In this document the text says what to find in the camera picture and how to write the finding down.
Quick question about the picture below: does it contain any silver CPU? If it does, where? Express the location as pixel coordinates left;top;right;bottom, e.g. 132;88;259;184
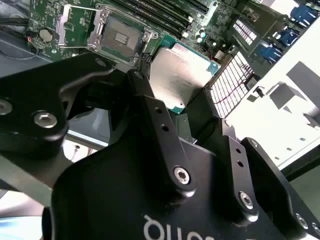
147;34;222;116

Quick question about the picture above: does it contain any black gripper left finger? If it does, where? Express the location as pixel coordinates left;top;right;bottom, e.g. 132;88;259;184
0;52;199;198

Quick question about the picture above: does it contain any metal socket cover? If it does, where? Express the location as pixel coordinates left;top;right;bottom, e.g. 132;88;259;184
55;3;107;51

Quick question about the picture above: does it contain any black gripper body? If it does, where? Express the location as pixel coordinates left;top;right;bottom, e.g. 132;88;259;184
41;136;286;240

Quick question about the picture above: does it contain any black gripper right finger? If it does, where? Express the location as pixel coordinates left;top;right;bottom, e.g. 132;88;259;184
186;87;320;240

